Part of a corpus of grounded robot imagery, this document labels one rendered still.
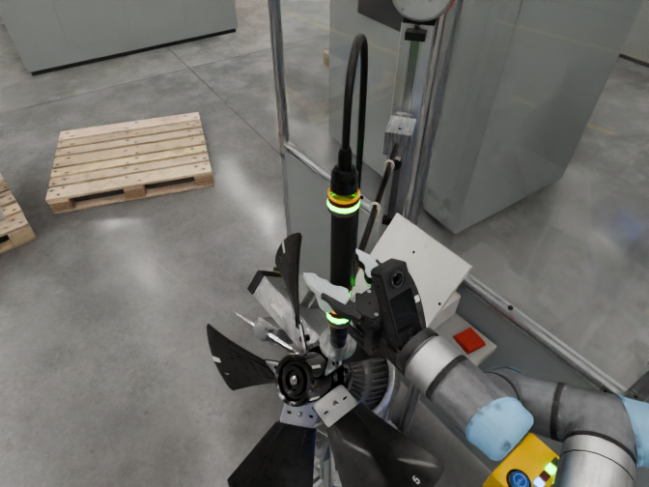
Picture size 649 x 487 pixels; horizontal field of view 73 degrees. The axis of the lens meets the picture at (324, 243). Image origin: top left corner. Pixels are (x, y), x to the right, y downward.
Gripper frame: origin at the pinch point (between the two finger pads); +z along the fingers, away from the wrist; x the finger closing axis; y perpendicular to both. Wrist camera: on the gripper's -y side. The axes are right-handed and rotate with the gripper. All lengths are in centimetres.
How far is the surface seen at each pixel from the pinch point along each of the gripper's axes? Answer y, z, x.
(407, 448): 47, -20, 6
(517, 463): 58, -36, 28
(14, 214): 153, 283, -57
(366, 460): 47, -16, -3
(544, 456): 58, -39, 34
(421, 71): -3, 35, 58
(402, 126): 9, 32, 51
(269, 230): 166, 170, 82
